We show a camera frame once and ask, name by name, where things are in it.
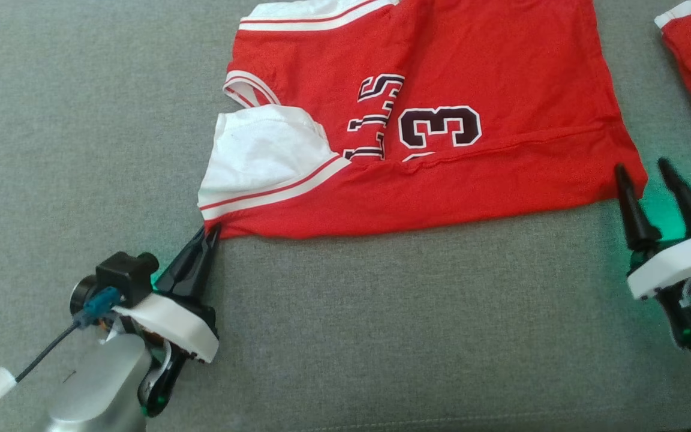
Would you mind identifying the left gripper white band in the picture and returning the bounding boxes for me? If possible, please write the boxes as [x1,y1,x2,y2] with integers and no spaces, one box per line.
[112,223,223,418]

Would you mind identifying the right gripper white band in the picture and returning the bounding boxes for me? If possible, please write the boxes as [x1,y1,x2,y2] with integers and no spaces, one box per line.
[614,157,691,352]

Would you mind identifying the red white basketball jersey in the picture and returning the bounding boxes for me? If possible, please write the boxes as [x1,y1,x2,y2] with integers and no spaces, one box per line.
[197,0,648,239]

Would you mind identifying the large grey sofa seat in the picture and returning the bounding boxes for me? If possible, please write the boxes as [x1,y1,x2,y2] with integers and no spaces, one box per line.
[0,0,691,432]

